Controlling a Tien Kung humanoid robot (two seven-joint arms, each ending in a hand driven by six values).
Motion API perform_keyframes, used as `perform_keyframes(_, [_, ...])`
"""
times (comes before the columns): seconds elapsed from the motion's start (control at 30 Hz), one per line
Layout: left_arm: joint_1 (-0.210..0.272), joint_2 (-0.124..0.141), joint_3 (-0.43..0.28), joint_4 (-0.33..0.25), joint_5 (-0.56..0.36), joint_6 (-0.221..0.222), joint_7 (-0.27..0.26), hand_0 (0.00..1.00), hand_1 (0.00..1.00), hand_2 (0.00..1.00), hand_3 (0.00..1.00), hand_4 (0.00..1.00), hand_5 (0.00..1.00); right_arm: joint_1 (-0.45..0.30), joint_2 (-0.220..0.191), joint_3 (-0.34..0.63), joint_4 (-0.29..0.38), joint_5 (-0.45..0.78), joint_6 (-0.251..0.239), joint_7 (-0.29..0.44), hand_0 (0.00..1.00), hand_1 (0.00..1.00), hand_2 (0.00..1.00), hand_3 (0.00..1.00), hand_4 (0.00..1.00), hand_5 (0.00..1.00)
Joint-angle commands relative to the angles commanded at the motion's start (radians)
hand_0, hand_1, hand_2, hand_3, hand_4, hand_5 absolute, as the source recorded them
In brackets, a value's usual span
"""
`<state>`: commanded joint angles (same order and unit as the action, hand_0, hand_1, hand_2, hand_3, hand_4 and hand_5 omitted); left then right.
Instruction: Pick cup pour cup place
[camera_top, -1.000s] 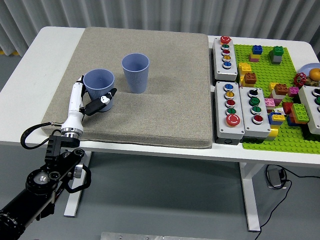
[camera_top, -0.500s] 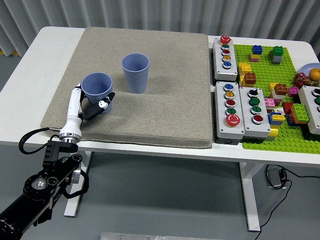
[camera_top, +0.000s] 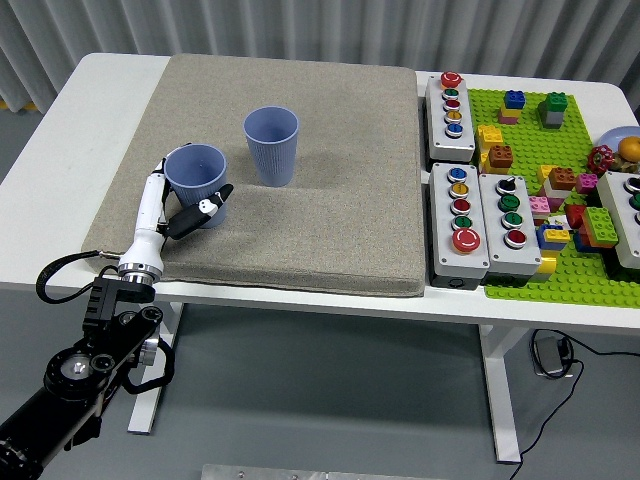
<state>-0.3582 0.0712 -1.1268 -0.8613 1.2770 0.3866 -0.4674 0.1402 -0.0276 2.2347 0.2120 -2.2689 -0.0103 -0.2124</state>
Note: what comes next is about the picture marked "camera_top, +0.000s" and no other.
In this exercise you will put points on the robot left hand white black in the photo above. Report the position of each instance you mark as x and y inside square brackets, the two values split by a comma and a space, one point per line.
[147, 220]

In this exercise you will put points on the blue ribbed plastic cup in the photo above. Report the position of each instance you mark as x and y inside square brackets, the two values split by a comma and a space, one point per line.
[272, 160]
[195, 167]

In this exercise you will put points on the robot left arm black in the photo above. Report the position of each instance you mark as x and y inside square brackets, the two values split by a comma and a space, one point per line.
[75, 370]

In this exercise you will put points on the grey-brown fabric mat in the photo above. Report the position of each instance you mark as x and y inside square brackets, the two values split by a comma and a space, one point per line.
[325, 225]

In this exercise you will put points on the white table leg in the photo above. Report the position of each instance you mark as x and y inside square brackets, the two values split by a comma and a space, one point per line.
[502, 400]
[142, 415]

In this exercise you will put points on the grey pleated curtain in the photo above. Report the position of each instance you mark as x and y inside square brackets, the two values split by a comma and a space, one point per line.
[350, 25]

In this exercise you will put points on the grey five-button control box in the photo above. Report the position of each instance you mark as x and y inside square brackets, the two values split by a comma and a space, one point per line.
[440, 145]
[445, 260]

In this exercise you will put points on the yellow toy brick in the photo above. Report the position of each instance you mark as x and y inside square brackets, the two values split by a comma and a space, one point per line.
[556, 235]
[510, 112]
[483, 160]
[489, 136]
[544, 174]

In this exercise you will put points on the brown toy brick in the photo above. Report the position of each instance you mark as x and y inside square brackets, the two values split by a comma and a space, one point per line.
[501, 156]

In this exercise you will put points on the grey four-button control box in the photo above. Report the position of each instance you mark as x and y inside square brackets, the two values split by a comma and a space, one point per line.
[510, 257]

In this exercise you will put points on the pink toy brick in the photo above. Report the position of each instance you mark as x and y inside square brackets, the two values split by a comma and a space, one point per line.
[539, 204]
[507, 120]

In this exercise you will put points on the blue toy brick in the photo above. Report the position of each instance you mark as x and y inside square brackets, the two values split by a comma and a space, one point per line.
[542, 240]
[515, 99]

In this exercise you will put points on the green studded baseplate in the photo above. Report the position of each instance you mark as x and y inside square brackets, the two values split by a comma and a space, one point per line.
[530, 145]

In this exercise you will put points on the yellow cylinder toy piece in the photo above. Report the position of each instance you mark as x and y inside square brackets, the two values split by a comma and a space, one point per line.
[547, 262]

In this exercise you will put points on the white toy brick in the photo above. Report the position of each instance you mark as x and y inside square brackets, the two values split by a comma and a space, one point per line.
[552, 192]

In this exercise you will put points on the orange toy brick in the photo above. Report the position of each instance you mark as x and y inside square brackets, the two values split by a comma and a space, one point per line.
[562, 178]

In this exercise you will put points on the grey toy brick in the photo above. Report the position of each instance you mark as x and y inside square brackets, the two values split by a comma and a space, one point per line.
[554, 120]

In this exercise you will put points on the grey power adapter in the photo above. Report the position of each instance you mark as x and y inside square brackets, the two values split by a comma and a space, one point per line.
[547, 355]

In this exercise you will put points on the red toy brick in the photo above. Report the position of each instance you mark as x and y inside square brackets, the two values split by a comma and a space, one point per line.
[575, 216]

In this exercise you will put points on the magenta toy brick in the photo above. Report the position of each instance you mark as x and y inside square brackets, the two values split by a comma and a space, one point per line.
[586, 183]

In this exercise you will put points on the large green toy brick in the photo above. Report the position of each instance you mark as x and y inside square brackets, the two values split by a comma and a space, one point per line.
[600, 225]

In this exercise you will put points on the red valve wheel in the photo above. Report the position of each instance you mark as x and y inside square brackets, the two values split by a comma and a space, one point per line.
[600, 159]

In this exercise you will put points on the grey control box black buttons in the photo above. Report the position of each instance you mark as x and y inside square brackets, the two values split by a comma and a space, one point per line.
[617, 220]

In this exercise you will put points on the light blue plate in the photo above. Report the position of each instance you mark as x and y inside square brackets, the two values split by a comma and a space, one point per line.
[611, 137]

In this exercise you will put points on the orange fruit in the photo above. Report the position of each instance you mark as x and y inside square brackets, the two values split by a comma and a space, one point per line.
[630, 147]

